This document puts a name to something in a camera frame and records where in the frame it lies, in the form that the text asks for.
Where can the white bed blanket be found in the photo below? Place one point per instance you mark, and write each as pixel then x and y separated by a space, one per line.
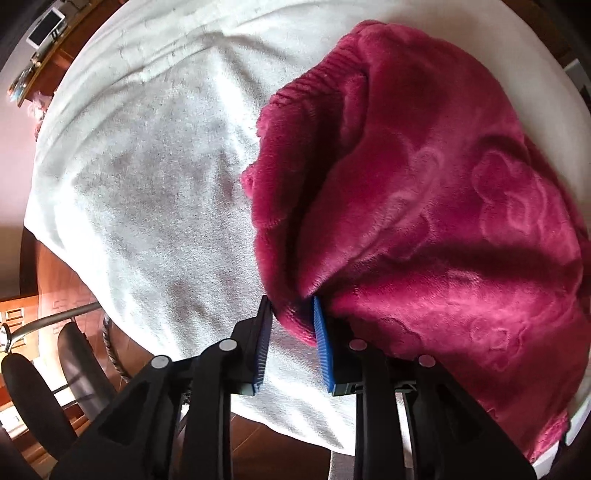
pixel 161 184

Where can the light wooden cabinet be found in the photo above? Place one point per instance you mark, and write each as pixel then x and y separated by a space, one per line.
pixel 18 318

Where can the wooden desk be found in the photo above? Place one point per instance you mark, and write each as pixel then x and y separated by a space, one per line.
pixel 69 53

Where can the crimson fleece blanket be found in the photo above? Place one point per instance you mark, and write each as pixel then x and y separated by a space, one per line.
pixel 415 184

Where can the white computer monitor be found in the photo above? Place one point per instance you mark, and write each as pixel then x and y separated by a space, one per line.
pixel 46 26

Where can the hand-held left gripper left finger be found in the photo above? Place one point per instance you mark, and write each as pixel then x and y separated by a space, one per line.
pixel 259 355

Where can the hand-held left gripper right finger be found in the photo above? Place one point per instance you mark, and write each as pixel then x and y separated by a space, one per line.
pixel 324 355

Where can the black office chair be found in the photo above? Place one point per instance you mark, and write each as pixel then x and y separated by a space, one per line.
pixel 37 401

